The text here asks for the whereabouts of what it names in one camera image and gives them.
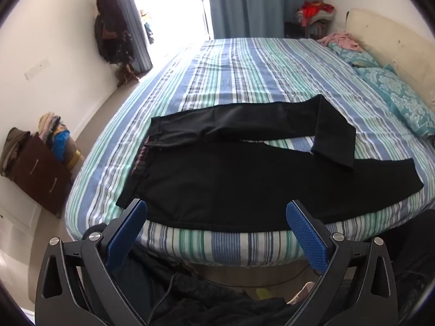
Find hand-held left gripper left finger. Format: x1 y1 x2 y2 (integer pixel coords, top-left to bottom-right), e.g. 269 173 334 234
34 198 160 326

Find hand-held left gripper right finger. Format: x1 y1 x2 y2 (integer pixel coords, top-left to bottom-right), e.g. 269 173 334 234
285 199 400 326

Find black pants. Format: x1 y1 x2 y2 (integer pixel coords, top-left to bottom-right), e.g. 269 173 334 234
116 94 425 233

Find white shoe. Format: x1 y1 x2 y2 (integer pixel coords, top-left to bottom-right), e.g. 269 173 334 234
287 280 315 304

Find dark cloth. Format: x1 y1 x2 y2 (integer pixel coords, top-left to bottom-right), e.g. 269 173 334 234
129 244 296 326

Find brown drawer cabinet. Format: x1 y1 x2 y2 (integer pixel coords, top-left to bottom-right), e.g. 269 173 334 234
7 132 73 216

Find heap of mixed clothes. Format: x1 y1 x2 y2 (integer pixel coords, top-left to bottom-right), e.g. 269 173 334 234
38 111 85 170

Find olive cloth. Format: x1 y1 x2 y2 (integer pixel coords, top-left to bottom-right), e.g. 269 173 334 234
0 127 31 177

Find wooden coat rack base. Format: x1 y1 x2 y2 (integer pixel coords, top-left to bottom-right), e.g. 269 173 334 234
116 63 141 87

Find large teal patterned pillow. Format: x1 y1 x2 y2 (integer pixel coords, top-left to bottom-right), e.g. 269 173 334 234
353 67 435 140

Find striped bed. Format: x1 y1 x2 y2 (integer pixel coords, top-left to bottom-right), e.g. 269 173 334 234
64 37 435 267

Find narrow blue curtain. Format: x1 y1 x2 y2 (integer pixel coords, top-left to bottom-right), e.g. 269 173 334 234
100 0 153 73

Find small teal patterned pillow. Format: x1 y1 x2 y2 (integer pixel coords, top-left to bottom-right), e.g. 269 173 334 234
331 46 381 68

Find pink cloth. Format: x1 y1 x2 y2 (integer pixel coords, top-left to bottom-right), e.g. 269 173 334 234
317 31 363 53

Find dark coats on rack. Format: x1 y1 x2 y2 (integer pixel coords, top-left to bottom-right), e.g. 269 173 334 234
93 0 133 67

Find hanging laundry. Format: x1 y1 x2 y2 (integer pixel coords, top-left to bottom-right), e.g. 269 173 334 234
141 8 155 45

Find cream headboard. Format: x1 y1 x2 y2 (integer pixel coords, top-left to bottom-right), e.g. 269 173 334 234
345 8 435 109

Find glass balcony door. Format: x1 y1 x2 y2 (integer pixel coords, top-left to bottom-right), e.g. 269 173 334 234
131 0 213 72

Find pile of colourful clothes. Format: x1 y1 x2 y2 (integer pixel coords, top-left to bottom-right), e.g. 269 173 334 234
295 1 337 28

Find wide blue curtain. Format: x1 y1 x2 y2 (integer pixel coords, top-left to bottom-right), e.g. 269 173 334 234
206 0 323 39

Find black cable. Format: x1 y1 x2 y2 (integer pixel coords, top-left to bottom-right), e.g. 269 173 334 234
149 268 181 324

